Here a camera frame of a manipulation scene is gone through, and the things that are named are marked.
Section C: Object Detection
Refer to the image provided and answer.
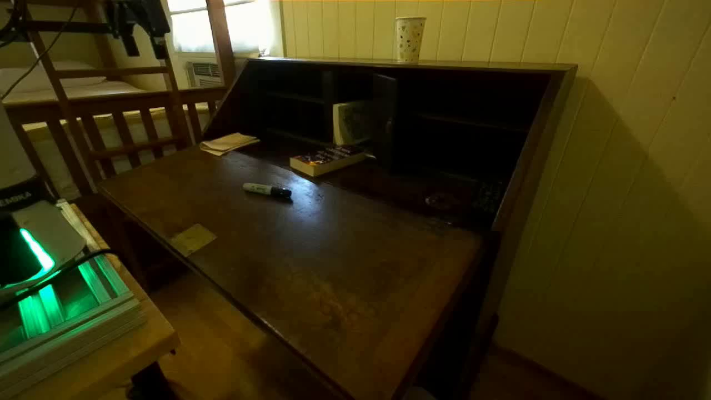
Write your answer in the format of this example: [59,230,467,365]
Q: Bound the white window air conditioner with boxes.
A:
[185,61,223,89]

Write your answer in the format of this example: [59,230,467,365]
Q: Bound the white paper sheet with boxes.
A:
[197,132,261,159]

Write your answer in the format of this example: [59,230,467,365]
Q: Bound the dark wooden secretary desk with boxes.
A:
[96,55,580,400]

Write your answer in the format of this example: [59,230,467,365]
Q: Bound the black cable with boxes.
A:
[0,247,119,308]

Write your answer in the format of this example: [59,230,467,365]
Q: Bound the black and white marker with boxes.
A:
[240,181,295,205]

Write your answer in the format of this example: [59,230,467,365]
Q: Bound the polka dot paper cup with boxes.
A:
[393,15,428,68]

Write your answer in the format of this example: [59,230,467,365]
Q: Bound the yellow sticky note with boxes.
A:
[168,223,219,259]

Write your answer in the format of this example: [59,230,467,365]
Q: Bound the light wooden side table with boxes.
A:
[0,200,179,400]

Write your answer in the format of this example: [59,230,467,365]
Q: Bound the wooden ladder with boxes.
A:
[12,0,196,153]

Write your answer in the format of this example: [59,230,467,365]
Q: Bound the dark hanging clothing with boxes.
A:
[102,0,174,61]

